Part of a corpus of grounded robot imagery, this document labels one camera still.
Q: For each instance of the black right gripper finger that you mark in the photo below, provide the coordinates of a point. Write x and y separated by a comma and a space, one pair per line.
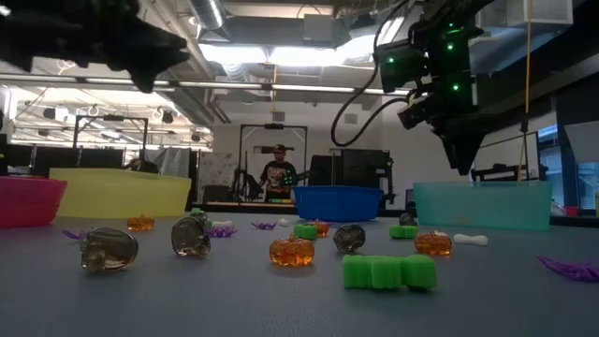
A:
448, 142
465, 150

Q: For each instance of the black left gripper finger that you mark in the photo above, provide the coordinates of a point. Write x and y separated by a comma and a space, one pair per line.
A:
150, 65
159, 42

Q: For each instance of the smoky clear plastic skull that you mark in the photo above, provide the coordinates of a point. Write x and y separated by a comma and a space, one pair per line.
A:
189, 236
349, 238
110, 250
407, 219

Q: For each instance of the orange translucent plastic pumpkin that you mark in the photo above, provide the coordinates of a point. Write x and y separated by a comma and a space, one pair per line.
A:
433, 244
323, 229
291, 253
140, 224

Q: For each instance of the green foam decoration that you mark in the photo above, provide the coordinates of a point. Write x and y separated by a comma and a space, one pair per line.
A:
305, 232
198, 212
403, 232
388, 272

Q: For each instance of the purple plastic spider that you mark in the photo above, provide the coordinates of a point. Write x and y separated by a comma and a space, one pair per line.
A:
72, 234
221, 231
573, 270
310, 222
263, 225

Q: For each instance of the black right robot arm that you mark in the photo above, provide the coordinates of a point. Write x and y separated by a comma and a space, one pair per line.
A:
449, 11

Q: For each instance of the black background robot arm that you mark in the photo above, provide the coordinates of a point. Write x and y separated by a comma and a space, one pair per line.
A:
243, 185

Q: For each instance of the black framed robot station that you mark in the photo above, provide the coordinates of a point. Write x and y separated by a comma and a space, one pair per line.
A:
496, 172

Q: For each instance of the teal translucent plastic bin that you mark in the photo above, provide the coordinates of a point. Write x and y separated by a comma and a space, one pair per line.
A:
482, 206

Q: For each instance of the black equipment rack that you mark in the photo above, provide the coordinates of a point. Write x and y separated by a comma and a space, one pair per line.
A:
360, 168

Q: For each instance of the grey fabric cover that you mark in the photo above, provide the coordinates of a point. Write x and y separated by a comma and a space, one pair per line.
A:
173, 161

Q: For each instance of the person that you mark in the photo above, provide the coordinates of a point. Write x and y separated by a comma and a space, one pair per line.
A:
142, 166
278, 178

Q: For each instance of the white ceiling unit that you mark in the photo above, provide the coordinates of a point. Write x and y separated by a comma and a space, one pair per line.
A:
538, 11

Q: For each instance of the red cup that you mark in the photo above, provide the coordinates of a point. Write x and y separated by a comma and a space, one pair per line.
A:
571, 211

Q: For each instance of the blue plastic bin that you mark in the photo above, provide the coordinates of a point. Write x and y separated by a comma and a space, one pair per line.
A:
337, 203

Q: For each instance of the black partition panel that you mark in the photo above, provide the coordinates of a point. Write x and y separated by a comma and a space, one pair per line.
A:
61, 161

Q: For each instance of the bright ceiling light panel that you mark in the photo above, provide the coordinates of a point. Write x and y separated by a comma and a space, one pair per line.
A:
290, 56

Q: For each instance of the yellow translucent plastic bin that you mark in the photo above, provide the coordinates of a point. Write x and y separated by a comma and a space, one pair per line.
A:
117, 194

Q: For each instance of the black chair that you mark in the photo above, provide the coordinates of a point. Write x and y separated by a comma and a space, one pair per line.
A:
216, 193

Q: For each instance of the grey ceiling unit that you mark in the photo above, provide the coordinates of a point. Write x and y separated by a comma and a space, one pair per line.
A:
318, 33

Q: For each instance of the long ceiling tube light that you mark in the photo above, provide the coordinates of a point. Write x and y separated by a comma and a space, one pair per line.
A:
304, 87

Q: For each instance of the background work table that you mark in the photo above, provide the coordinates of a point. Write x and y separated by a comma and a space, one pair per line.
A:
234, 204

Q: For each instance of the pink round plastic bowl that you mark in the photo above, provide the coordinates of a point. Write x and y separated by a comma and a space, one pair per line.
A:
28, 201

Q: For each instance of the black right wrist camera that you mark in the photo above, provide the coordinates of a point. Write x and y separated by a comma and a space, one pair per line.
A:
402, 65

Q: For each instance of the silver ventilation duct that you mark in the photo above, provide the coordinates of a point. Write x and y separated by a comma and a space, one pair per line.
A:
208, 14

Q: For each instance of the black gantry frame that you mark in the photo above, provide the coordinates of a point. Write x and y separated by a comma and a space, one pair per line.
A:
273, 126
112, 118

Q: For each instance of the grey wall vent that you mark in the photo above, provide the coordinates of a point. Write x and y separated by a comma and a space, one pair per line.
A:
351, 118
278, 117

